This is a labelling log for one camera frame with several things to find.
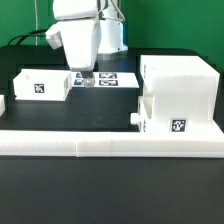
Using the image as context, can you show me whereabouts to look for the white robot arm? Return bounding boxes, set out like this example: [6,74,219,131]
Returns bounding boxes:
[46,0,128,87]

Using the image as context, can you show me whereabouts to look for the white drawer tray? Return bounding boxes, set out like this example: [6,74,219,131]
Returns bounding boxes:
[130,96,153,133]
[13,69,71,101]

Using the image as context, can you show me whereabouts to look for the white rear drawer tray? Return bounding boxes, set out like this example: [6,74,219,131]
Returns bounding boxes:
[13,69,71,101]

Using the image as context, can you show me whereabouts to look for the white fiducial marker sheet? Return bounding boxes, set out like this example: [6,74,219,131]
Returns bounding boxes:
[71,71,140,89]

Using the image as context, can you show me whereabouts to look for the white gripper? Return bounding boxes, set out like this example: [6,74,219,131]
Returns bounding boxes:
[59,17,101,88]

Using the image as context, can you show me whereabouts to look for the white L-shaped table fence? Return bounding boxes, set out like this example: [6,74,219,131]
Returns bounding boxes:
[0,94,224,158]

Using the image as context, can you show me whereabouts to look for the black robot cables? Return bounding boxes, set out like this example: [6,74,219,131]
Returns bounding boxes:
[7,29,49,47]

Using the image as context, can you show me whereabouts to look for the white drawer cabinet box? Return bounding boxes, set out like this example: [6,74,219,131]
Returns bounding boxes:
[140,55,220,134]

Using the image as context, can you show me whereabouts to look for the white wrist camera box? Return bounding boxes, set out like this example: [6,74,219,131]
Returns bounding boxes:
[45,24,62,49]

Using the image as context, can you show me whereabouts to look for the white front drawer tray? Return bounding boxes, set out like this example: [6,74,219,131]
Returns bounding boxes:
[130,96,153,133]

